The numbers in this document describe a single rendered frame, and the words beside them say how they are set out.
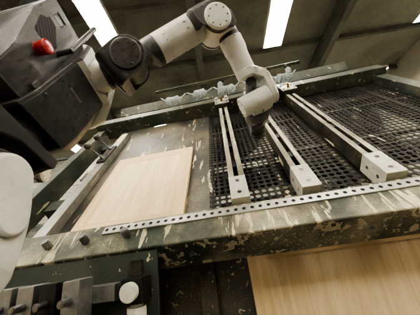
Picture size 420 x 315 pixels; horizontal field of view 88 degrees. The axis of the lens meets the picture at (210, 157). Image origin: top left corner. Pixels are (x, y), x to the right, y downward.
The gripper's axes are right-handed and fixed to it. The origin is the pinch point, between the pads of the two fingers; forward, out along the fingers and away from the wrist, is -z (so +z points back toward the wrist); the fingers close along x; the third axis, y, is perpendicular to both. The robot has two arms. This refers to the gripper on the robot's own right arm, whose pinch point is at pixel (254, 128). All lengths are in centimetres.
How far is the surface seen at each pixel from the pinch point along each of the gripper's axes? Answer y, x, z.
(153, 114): 65, 52, -59
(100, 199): 71, -18, -3
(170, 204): 38.0, -26.0, 4.6
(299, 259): -5, -52, -3
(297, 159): -12.5, -17.0, 3.3
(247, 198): 9.3, -29.4, 14.2
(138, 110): 94, 82, -98
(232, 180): 13.1, -21.6, 7.9
